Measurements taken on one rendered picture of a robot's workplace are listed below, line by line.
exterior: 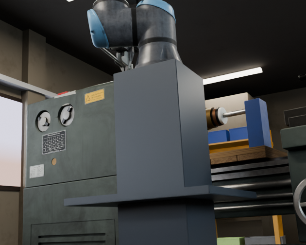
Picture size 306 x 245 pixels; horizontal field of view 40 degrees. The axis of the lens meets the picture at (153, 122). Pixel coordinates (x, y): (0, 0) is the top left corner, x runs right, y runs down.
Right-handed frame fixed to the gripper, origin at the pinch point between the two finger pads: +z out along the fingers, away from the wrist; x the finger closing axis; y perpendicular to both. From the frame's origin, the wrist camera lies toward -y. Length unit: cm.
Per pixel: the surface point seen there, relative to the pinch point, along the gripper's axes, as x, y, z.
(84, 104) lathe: -12.5, 13.8, 16.1
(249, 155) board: 55, 6, 46
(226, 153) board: 47, 6, 44
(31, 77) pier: -280, -176, -115
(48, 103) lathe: -34.8, 13.7, 10.9
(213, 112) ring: 36.3, -8.6, 24.9
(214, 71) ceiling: -173, -471, -178
